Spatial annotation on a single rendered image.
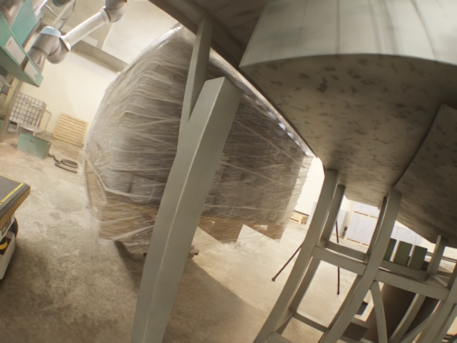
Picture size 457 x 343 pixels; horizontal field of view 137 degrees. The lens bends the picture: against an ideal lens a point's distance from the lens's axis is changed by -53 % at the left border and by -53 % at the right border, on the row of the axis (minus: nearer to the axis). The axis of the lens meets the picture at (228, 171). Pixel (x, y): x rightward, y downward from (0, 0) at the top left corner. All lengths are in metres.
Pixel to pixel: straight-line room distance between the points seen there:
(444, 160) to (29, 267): 1.30
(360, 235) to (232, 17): 7.48
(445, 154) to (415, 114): 0.07
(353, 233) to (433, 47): 7.51
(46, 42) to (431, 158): 1.28
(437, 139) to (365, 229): 7.40
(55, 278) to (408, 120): 1.19
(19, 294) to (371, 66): 1.09
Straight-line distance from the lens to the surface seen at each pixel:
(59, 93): 9.69
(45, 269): 1.11
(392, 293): 1.11
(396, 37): 0.19
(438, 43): 0.19
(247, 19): 0.52
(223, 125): 0.24
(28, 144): 3.85
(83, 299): 0.97
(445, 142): 0.25
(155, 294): 0.28
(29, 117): 8.22
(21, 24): 1.05
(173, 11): 0.58
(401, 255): 0.79
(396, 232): 7.71
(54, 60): 1.26
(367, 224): 7.62
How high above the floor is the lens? 0.68
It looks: 3 degrees up
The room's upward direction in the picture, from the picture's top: 19 degrees clockwise
